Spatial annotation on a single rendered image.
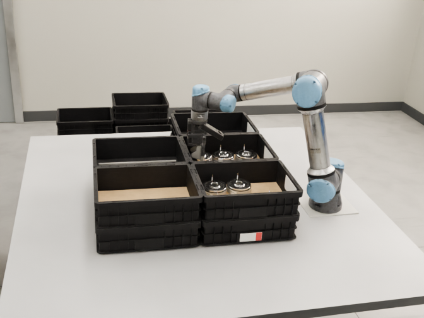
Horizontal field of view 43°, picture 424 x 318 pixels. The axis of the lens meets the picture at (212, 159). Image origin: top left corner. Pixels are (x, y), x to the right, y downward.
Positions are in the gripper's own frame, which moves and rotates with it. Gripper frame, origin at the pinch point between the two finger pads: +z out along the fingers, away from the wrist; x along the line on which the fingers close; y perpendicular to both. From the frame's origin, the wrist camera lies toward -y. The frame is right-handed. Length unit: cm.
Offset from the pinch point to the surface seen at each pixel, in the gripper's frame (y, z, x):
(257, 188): -21.6, 2.4, 24.1
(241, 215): -11.3, 1.6, 47.1
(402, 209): -159, 85, -98
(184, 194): 9.7, 2.3, 28.3
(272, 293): -19, 16, 76
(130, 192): 32.0, 2.3, 27.1
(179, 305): 14, 16, 82
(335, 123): -163, 84, -267
